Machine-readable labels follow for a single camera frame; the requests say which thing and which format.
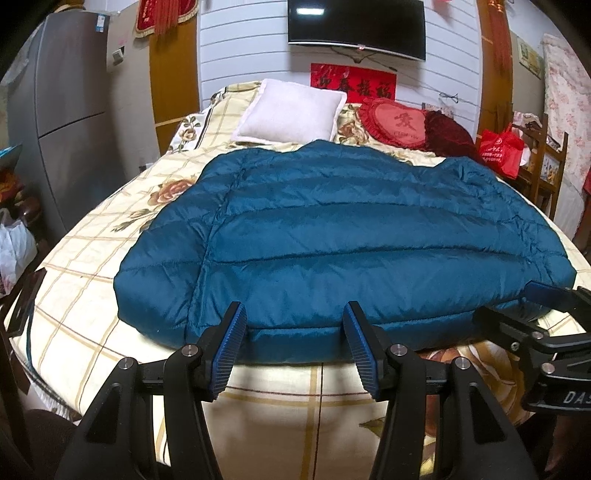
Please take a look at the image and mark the wooden chair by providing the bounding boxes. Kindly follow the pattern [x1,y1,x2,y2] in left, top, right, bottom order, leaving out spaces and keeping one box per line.
[512,113,570,222]

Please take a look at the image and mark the colourful packet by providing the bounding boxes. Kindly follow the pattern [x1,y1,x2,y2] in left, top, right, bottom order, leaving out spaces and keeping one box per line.
[0,145,28,204]

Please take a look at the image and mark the dark red velvet cushion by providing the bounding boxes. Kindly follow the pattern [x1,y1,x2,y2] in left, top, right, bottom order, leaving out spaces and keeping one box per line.
[424,111,485,164]

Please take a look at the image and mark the grey refrigerator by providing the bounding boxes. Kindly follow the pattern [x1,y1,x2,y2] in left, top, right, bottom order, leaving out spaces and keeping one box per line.
[0,0,118,241]

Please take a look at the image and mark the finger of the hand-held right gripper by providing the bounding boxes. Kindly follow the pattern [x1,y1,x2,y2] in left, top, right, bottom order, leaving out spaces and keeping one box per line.
[524,280,591,324]
[473,306,591,370]

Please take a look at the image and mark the blue down jacket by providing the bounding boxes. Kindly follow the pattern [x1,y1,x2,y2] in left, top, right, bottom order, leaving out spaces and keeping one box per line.
[113,140,578,365]

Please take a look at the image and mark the white plastic bag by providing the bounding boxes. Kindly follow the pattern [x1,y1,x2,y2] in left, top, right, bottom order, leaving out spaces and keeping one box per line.
[0,210,38,296]

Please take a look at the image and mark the floral curtain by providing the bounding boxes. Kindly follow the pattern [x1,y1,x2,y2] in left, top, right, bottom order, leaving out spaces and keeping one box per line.
[540,32,591,232]

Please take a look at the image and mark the red fringed wall hanging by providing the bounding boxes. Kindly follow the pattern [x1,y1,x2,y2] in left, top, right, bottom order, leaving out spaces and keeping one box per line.
[134,0,199,38]

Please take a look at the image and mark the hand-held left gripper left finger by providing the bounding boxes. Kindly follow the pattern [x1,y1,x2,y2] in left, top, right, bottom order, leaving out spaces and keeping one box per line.
[55,301,247,480]

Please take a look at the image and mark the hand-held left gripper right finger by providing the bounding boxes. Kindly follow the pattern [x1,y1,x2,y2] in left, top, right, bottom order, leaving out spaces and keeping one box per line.
[342,301,539,480]

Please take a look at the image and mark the red shopping bag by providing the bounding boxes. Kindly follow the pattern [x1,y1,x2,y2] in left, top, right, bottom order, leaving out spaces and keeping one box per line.
[478,122,527,180]

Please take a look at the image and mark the bed with floral checked sheet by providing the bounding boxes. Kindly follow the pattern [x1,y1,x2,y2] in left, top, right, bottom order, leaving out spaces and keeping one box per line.
[9,80,591,480]

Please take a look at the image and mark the framed wall picture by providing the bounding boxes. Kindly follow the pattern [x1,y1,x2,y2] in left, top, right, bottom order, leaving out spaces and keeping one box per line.
[516,37,546,79]

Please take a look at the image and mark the red wall banner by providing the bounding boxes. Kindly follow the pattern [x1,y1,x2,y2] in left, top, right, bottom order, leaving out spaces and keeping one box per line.
[310,63,398,103]

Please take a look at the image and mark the red heart-shaped cushion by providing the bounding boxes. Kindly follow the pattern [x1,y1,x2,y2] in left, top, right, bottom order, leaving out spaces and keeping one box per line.
[358,98,428,151]

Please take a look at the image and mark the black wall television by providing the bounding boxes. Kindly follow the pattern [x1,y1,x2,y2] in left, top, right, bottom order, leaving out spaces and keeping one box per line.
[287,0,426,62]

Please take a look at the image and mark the white pillow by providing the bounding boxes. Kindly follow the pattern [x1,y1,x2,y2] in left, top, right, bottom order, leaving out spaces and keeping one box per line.
[231,78,348,143]

